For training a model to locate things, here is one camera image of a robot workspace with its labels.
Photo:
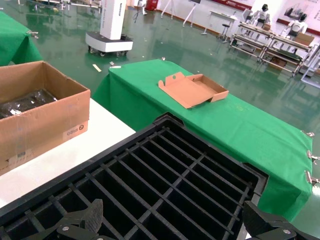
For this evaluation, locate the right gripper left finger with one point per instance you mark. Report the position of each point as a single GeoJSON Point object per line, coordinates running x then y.
{"type": "Point", "coordinates": [92, 215]}

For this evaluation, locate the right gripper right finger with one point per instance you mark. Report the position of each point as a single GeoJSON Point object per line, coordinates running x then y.
{"type": "Point", "coordinates": [262, 225]}

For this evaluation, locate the clear antistatic plastic bag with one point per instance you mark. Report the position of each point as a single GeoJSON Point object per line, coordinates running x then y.
{"type": "Point", "coordinates": [25, 102]}

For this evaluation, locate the open brown cardboard box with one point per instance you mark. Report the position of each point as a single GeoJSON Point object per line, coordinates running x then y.
{"type": "Point", "coordinates": [50, 125]}

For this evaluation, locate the small cardboard box on rack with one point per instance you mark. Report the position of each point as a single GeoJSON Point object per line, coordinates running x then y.
{"type": "Point", "coordinates": [304, 39]}

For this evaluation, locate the silver binder clip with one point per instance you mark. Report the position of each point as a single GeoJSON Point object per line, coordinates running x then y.
{"type": "Point", "coordinates": [33, 35]}
{"type": "Point", "coordinates": [163, 58]}
{"type": "Point", "coordinates": [311, 178]}
{"type": "Point", "coordinates": [309, 134]}
{"type": "Point", "coordinates": [312, 156]}

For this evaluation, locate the black slotted plastic crate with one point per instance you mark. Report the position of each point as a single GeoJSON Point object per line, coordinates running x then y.
{"type": "Point", "coordinates": [162, 180]}

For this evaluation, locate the green tablecloth with carton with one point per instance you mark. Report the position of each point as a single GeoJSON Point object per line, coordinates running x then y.
{"type": "Point", "coordinates": [225, 120]}

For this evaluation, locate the yellow strip on floor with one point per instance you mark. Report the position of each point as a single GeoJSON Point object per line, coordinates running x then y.
{"type": "Point", "coordinates": [97, 68]}

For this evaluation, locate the flat open cardboard carton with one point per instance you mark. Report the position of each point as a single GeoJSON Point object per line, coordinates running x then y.
{"type": "Point", "coordinates": [185, 92]}

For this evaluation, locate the metal pipe rack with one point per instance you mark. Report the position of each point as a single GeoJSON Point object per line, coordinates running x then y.
{"type": "Point", "coordinates": [250, 37]}
{"type": "Point", "coordinates": [287, 50]}

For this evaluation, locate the bare green tablecloth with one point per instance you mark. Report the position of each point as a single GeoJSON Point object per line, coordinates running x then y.
{"type": "Point", "coordinates": [12, 42]}

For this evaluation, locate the white humanoid robot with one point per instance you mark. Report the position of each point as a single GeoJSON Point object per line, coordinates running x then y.
{"type": "Point", "coordinates": [297, 26]}
{"type": "Point", "coordinates": [262, 15]}

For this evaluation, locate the black stool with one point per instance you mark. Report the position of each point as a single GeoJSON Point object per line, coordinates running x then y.
{"type": "Point", "coordinates": [225, 26]}

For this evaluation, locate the white desk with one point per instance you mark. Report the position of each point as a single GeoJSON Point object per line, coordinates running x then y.
{"type": "Point", "coordinates": [222, 15]}

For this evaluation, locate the red cabinet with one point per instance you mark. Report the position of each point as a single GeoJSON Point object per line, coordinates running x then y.
{"type": "Point", "coordinates": [152, 5]}

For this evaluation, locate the white mobile robot pedestal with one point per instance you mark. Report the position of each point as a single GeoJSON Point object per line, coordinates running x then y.
{"type": "Point", "coordinates": [110, 20]}

